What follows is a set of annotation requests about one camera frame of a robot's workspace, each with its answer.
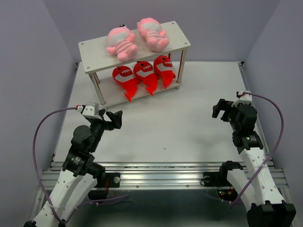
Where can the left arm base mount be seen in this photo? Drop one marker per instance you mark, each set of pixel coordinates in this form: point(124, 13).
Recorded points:
point(101, 190)

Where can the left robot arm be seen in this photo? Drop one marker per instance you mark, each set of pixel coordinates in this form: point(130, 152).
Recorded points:
point(79, 173)

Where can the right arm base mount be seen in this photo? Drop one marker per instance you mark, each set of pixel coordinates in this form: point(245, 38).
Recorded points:
point(225, 191)

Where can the red clownfish plush toy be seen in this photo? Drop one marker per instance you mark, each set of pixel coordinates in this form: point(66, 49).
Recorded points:
point(124, 76)

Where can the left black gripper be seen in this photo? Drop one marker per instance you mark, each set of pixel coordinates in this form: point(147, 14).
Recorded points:
point(115, 122)

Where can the pink striped plush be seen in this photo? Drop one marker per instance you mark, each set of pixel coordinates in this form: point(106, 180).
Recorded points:
point(120, 42)

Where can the pink plush toy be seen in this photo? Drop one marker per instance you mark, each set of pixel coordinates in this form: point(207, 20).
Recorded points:
point(153, 33)

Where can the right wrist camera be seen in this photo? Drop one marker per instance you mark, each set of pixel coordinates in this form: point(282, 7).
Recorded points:
point(243, 98)

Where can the red shark plush toy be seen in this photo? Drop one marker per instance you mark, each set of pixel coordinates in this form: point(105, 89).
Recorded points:
point(143, 70)

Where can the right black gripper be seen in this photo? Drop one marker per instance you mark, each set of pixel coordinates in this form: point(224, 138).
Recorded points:
point(223, 104)

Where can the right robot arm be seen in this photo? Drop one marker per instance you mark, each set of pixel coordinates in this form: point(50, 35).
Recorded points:
point(265, 205)

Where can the aluminium mounting rail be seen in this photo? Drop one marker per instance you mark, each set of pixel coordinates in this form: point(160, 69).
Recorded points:
point(159, 175)

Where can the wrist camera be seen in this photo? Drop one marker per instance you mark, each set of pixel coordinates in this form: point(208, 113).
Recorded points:
point(243, 98)
point(91, 111)

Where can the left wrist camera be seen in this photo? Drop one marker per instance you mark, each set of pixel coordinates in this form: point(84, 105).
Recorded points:
point(91, 111)

